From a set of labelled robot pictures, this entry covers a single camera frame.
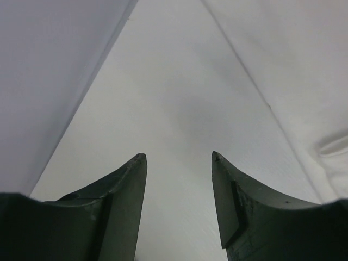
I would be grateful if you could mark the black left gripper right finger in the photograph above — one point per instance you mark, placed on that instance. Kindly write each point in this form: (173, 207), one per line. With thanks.
(257, 222)

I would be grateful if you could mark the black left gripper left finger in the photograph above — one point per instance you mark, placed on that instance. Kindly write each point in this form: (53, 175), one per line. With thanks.
(97, 222)

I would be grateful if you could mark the white t shirt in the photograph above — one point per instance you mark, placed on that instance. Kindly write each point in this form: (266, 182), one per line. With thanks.
(295, 53)

